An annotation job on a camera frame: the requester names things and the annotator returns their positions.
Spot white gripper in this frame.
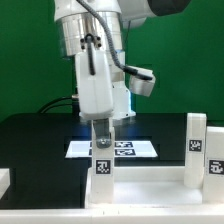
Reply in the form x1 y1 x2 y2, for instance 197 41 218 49
75 50 114 148

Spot white desk top tray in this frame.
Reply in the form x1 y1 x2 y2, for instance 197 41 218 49
85 166 224 214

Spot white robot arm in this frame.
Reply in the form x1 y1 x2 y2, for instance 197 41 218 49
54 0 191 149

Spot marker tag sheet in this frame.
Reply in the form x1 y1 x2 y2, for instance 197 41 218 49
65 140 158 158

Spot white block left edge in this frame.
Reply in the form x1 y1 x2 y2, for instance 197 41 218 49
0 169 10 199

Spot black cables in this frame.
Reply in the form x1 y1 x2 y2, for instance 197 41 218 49
37 93 81 114

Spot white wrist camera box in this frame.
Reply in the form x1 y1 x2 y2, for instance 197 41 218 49
129 66 156 97

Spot white front rail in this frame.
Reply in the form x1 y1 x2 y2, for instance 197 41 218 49
0 209 224 224

